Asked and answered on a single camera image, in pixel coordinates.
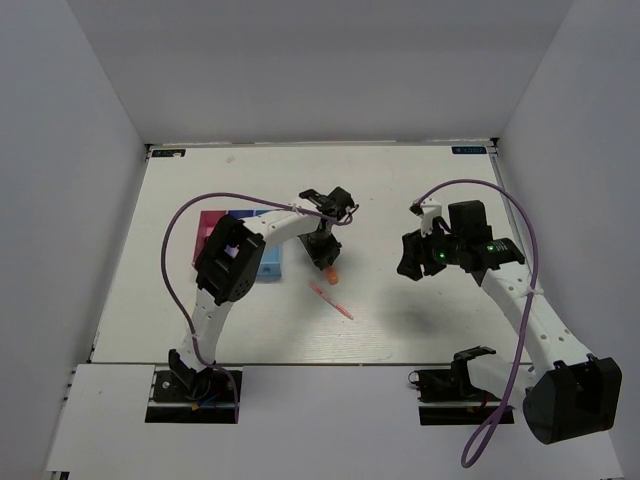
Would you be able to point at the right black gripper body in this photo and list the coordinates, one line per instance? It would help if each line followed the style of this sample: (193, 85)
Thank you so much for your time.
(445, 247)

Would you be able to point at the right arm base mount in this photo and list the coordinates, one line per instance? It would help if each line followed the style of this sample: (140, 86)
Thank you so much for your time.
(447, 396)

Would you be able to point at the dark blue container bin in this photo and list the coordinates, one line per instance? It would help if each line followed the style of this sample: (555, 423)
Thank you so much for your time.
(241, 214)

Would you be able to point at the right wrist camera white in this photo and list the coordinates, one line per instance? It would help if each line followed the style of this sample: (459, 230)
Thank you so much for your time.
(427, 210)

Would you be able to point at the light blue container bin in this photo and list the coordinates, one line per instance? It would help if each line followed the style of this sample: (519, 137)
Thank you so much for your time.
(271, 264)

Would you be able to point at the left corner label sticker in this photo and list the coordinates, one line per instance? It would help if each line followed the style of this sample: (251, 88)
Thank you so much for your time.
(168, 153)

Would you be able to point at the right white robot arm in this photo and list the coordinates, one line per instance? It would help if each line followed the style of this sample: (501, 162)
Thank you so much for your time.
(569, 392)

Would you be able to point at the grey orange cap highlighter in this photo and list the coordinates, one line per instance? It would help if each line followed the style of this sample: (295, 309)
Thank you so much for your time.
(331, 275)

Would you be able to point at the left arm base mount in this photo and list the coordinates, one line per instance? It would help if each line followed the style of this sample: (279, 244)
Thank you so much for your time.
(170, 402)

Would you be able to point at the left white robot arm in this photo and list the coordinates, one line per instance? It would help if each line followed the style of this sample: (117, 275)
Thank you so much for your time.
(228, 264)

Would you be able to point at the pink container bin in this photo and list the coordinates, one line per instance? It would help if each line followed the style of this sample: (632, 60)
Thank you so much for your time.
(208, 219)

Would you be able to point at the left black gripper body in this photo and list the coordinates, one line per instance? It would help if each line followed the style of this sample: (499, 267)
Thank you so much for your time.
(321, 245)

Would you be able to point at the corner label sticker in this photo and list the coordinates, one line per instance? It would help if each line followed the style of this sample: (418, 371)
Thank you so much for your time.
(469, 150)
(168, 153)

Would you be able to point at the right corner label sticker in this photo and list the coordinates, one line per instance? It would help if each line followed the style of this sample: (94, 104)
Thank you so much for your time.
(469, 150)

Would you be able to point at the thin pink pen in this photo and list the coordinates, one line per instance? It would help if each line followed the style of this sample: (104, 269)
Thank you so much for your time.
(330, 301)

